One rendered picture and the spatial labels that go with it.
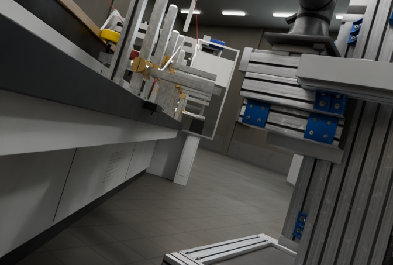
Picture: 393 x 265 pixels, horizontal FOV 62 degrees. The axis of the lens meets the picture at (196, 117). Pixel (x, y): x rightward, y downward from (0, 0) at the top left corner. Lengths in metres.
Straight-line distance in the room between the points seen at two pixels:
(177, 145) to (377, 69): 3.35
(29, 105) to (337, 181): 0.98
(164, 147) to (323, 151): 3.09
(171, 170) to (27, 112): 3.59
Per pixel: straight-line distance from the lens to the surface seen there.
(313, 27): 1.19
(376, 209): 1.22
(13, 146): 0.59
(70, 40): 1.13
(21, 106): 0.57
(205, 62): 4.03
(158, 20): 1.23
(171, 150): 4.10
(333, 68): 0.98
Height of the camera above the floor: 0.64
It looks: 3 degrees up
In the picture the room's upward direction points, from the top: 17 degrees clockwise
